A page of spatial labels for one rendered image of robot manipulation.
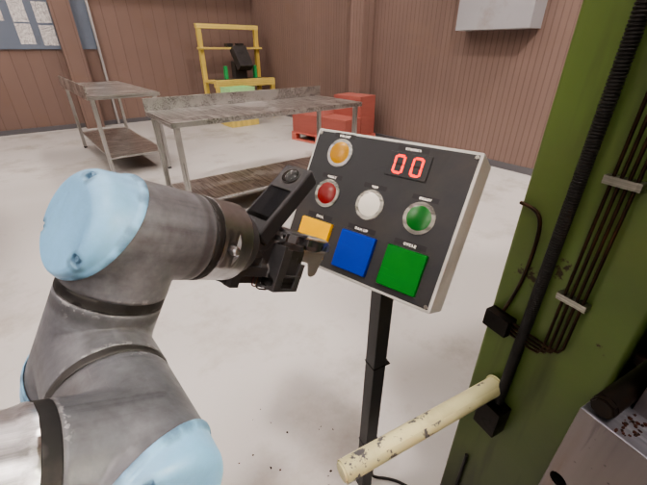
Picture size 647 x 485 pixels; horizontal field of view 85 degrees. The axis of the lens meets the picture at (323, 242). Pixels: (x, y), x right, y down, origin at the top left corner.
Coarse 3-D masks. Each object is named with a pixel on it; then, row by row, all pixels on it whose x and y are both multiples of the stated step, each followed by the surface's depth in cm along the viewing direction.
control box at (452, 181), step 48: (384, 144) 66; (336, 192) 70; (384, 192) 65; (432, 192) 61; (480, 192) 63; (336, 240) 70; (384, 240) 64; (432, 240) 60; (384, 288) 63; (432, 288) 59
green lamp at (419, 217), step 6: (414, 210) 62; (420, 210) 61; (426, 210) 60; (408, 216) 62; (414, 216) 61; (420, 216) 61; (426, 216) 60; (408, 222) 62; (414, 222) 61; (420, 222) 61; (426, 222) 60; (414, 228) 61; (420, 228) 61
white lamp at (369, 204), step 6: (360, 198) 68; (366, 198) 67; (372, 198) 66; (378, 198) 65; (360, 204) 67; (366, 204) 67; (372, 204) 66; (378, 204) 65; (360, 210) 67; (366, 210) 66; (372, 210) 66
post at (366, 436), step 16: (384, 304) 83; (384, 320) 86; (368, 336) 91; (384, 336) 89; (368, 352) 94; (384, 352) 92; (368, 368) 96; (384, 368) 95; (368, 384) 98; (368, 400) 100; (368, 416) 103; (368, 432) 106; (368, 480) 121
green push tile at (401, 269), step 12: (396, 252) 62; (408, 252) 61; (384, 264) 63; (396, 264) 62; (408, 264) 61; (420, 264) 60; (384, 276) 63; (396, 276) 62; (408, 276) 60; (420, 276) 60; (396, 288) 61; (408, 288) 60
